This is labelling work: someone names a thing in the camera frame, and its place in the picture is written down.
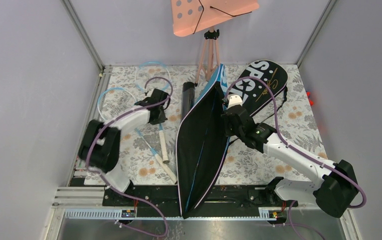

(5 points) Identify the purple cable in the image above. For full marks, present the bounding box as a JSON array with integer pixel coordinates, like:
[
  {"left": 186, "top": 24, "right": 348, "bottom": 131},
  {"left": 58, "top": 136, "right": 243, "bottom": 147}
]
[
  {"left": 223, "top": 76, "right": 367, "bottom": 240},
  {"left": 84, "top": 76, "right": 173, "bottom": 239}
]

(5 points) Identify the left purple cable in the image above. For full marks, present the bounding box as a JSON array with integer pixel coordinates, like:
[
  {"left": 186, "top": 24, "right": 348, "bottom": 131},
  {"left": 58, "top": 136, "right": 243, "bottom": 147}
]
[{"left": 84, "top": 76, "right": 173, "bottom": 239}]

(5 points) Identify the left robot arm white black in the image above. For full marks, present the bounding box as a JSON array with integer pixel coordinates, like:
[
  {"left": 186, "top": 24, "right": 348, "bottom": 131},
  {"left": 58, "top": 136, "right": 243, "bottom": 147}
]
[{"left": 78, "top": 87, "right": 170, "bottom": 206}]

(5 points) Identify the floral table mat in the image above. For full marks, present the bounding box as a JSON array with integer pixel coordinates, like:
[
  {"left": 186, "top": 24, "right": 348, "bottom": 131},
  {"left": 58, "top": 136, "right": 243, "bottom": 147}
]
[{"left": 97, "top": 60, "right": 334, "bottom": 190}]

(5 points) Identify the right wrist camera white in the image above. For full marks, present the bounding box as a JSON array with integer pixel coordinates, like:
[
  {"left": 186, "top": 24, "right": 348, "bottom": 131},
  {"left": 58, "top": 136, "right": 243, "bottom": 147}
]
[{"left": 226, "top": 94, "right": 243, "bottom": 109}]

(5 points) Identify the blue racket white grip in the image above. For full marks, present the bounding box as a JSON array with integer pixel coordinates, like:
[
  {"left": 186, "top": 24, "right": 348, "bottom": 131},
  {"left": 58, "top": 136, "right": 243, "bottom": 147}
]
[{"left": 134, "top": 61, "right": 171, "bottom": 164}]

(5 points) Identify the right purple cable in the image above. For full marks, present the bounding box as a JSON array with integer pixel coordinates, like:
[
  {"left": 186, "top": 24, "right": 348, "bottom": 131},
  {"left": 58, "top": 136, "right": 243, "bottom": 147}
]
[{"left": 223, "top": 76, "right": 367, "bottom": 240}]

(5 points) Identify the blue racket bag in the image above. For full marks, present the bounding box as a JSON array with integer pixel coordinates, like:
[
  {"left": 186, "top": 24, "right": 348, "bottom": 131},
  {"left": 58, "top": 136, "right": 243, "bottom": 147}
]
[{"left": 175, "top": 64, "right": 229, "bottom": 219}]

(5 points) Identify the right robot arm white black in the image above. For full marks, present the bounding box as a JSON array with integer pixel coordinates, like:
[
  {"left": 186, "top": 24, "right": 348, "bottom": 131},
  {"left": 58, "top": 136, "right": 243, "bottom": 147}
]
[{"left": 221, "top": 105, "right": 360, "bottom": 218}]

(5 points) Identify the pink music stand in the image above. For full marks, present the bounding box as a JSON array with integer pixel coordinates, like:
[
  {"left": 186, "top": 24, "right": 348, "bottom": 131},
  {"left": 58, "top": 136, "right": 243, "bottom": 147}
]
[{"left": 171, "top": 0, "right": 260, "bottom": 85}]

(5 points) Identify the black sport racket bag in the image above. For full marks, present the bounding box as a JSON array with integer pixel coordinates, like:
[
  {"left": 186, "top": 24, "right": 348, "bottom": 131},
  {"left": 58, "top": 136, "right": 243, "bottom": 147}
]
[{"left": 230, "top": 59, "right": 288, "bottom": 117}]

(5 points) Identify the black shuttlecock tube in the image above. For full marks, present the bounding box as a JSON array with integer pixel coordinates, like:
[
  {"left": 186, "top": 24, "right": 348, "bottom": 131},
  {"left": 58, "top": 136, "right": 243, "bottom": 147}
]
[{"left": 181, "top": 81, "right": 195, "bottom": 121}]

